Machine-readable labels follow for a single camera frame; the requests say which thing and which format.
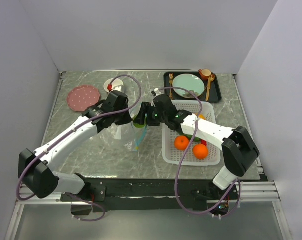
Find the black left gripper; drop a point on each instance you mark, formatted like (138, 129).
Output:
(125, 120)

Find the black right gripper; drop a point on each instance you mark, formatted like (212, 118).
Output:
(145, 108)

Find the green toy apple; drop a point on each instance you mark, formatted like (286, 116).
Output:
(138, 125)

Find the clear zip top bag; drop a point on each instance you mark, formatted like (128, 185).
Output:
(127, 136)

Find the orange toy tangerine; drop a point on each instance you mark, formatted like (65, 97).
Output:
(181, 142)
(200, 151)

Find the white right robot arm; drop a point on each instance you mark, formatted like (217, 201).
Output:
(238, 148)

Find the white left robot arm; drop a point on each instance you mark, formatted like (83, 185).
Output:
(37, 169)

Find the floral paper bowl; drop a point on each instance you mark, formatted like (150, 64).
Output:
(117, 85)

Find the pink dotted plate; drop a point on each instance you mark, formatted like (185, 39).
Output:
(82, 97)

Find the gold fork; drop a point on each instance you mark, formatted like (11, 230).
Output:
(171, 76)

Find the white plastic mesh basket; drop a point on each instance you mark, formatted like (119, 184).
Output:
(172, 155)

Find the mint green plate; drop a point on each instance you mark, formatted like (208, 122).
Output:
(185, 83)

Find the yellow toy lemon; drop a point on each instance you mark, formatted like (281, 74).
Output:
(201, 116)

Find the brown ceramic cup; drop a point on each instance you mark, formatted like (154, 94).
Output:
(205, 74)

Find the wooden spoon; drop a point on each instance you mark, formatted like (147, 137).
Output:
(209, 81)

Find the aluminium front rail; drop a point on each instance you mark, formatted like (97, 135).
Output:
(259, 192)

